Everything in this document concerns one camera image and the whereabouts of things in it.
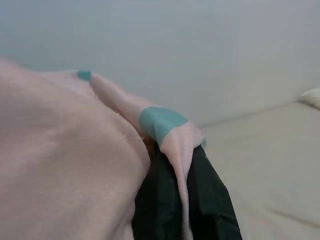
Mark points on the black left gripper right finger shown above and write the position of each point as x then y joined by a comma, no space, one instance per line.
212,205

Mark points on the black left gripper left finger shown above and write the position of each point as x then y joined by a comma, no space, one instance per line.
160,200

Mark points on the pink dotted pillow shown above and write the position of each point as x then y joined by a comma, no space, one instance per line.
62,150

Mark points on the bed with beige sheet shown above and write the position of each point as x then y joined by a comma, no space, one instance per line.
270,162

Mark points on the cream cartoon print blanket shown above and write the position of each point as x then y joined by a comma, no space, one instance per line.
313,98

